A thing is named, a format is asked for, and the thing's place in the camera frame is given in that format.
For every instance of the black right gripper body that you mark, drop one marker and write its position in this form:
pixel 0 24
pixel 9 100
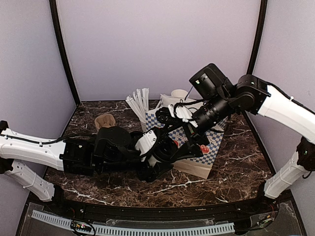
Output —
pixel 192 135

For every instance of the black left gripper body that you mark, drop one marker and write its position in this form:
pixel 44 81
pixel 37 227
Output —
pixel 148 173

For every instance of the blue checkered paper bag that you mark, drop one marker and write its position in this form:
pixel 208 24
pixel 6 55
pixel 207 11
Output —
pixel 199 166

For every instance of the black coffee lid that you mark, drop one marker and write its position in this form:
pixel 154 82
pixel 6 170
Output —
pixel 165 150

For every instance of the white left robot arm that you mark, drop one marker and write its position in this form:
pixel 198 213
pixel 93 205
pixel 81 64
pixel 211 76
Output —
pixel 112 149

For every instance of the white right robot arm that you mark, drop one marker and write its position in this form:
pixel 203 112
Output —
pixel 251 94

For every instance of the stack of white paper cups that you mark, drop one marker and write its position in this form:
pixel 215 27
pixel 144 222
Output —
pixel 179 93

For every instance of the white wrapped straws bundle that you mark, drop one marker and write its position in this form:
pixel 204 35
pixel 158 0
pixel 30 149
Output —
pixel 139 102

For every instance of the brown cardboard cup carrier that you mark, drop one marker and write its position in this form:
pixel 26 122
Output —
pixel 104 121

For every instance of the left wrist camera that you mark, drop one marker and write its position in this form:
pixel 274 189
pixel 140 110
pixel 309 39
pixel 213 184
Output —
pixel 147 142

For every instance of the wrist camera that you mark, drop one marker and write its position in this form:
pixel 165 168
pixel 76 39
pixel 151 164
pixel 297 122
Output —
pixel 147 142
pixel 175 115

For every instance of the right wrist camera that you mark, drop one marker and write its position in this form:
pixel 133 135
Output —
pixel 175 115

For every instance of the white slotted cable duct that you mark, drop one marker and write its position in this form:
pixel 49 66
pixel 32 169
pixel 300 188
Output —
pixel 135 228

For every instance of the black front rail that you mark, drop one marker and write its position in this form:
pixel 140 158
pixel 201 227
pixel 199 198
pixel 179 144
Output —
pixel 227 211

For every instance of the black vertical frame post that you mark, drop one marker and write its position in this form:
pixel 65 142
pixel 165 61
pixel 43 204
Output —
pixel 258 35

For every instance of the black left frame post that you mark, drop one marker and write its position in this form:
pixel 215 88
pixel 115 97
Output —
pixel 62 51

